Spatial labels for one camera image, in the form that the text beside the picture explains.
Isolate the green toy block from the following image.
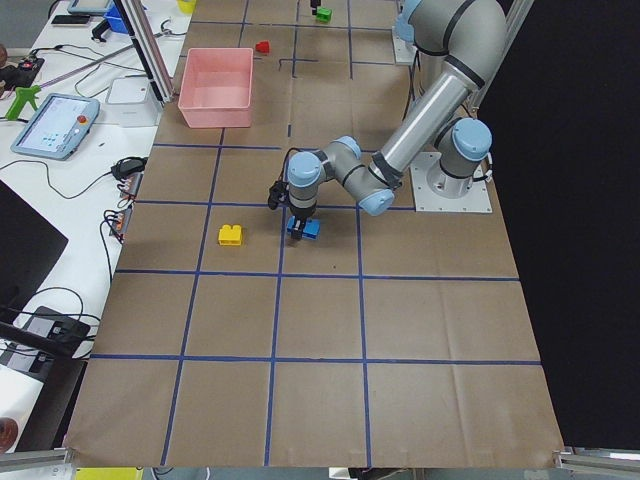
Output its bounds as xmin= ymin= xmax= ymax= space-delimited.
xmin=315 ymin=7 xmax=333 ymax=24

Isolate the white box device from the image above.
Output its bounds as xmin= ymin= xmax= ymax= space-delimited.
xmin=103 ymin=76 xmax=162 ymax=128

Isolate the red toy block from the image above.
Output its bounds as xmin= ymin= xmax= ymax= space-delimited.
xmin=255 ymin=41 xmax=271 ymax=54

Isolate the teach pendant tablet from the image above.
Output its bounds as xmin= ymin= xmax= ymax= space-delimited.
xmin=10 ymin=93 xmax=100 ymax=160

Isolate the black smartphone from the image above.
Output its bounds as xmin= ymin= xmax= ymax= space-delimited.
xmin=51 ymin=14 xmax=91 ymax=26

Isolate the blue toy block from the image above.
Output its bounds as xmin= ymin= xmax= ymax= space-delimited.
xmin=286 ymin=216 xmax=320 ymax=240

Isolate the green clamp tool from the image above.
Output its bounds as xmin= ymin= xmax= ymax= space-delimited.
xmin=5 ymin=85 xmax=41 ymax=121

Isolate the blue plastic bin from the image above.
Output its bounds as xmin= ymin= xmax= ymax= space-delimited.
xmin=103 ymin=5 xmax=128 ymax=34

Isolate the yellow cup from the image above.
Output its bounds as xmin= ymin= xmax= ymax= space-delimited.
xmin=177 ymin=0 xmax=197 ymax=15

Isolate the yellow toy block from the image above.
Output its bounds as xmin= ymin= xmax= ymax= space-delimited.
xmin=217 ymin=224 xmax=244 ymax=246

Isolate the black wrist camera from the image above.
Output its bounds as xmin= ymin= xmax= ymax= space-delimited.
xmin=267 ymin=180 xmax=290 ymax=210

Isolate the aluminium frame post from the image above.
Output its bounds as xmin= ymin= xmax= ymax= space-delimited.
xmin=114 ymin=0 xmax=174 ymax=104

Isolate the black computer mouse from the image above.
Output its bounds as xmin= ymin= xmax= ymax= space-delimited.
xmin=110 ymin=157 xmax=148 ymax=180

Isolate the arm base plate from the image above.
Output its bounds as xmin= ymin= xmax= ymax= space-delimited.
xmin=409 ymin=152 xmax=493 ymax=214
xmin=392 ymin=29 xmax=417 ymax=66

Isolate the black power adapter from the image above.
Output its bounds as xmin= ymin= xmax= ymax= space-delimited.
xmin=15 ymin=307 xmax=90 ymax=358

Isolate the pink plastic box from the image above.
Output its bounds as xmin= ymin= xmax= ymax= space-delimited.
xmin=178 ymin=48 xmax=254 ymax=129

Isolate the black monitor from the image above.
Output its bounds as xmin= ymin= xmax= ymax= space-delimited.
xmin=1 ymin=182 xmax=68 ymax=310

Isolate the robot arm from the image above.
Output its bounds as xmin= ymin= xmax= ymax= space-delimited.
xmin=268 ymin=1 xmax=507 ymax=240
xmin=309 ymin=0 xmax=421 ymax=45

